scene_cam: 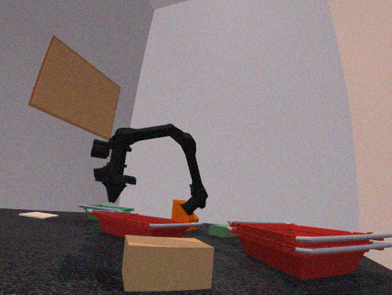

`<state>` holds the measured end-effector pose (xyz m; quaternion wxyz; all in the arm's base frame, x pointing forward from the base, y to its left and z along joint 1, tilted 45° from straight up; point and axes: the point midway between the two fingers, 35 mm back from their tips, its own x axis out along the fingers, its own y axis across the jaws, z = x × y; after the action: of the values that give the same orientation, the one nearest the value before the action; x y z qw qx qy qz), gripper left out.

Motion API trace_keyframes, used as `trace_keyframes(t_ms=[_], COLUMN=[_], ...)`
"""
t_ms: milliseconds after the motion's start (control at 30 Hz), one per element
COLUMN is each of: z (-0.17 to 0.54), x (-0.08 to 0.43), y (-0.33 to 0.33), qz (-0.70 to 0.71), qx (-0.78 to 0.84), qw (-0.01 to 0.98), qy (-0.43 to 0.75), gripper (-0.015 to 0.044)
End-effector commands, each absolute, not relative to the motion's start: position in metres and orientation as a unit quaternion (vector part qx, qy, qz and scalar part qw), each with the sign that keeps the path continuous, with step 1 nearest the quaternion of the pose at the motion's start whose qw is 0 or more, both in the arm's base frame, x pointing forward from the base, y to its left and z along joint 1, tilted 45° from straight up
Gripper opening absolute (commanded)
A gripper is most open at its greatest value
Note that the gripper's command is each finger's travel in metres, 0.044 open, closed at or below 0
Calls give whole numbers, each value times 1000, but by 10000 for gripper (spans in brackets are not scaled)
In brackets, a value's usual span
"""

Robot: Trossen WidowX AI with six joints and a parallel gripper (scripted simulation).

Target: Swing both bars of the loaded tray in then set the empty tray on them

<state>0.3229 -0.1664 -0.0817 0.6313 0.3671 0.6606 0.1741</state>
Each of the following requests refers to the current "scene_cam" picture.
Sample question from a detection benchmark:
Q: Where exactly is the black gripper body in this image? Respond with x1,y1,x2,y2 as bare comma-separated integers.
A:
95,159,137,185

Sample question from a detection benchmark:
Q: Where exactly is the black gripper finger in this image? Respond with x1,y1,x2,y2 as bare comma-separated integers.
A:
102,182,112,202
110,183,127,203

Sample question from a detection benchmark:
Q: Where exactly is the green rectangular block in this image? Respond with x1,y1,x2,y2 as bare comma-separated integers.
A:
208,225,236,237

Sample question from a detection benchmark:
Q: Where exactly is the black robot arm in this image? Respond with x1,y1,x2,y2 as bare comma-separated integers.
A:
91,123,208,216

